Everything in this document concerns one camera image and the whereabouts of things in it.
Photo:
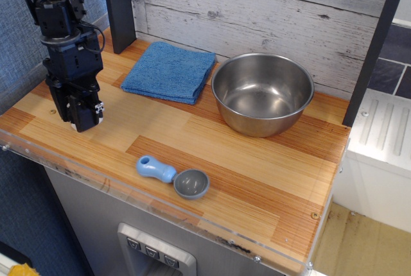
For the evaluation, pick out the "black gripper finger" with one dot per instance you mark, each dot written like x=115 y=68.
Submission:
x=60 y=92
x=86 y=111

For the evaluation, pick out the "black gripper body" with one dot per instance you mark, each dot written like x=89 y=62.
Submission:
x=73 y=64

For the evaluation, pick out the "plush sushi roll toy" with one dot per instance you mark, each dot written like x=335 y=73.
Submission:
x=73 y=126

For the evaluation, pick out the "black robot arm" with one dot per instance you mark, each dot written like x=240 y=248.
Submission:
x=60 y=18

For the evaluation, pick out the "blue folded cloth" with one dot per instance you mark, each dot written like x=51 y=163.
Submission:
x=170 y=73

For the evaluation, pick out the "orange yellow object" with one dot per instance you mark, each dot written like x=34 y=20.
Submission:
x=22 y=270

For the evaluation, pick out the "blue grey toy scoop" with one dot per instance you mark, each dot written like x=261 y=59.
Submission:
x=190 y=184

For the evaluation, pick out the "grey toy kitchen cabinet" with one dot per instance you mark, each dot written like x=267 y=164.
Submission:
x=95 y=215

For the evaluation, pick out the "silver dispenser button panel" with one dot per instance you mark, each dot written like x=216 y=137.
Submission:
x=148 y=255

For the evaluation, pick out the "stainless steel bowl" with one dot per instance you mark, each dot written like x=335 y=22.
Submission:
x=261 y=94

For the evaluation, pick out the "white ridged side cabinet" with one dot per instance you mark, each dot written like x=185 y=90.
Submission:
x=374 y=177

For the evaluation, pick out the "dark right vertical post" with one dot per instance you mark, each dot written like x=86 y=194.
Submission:
x=380 y=34

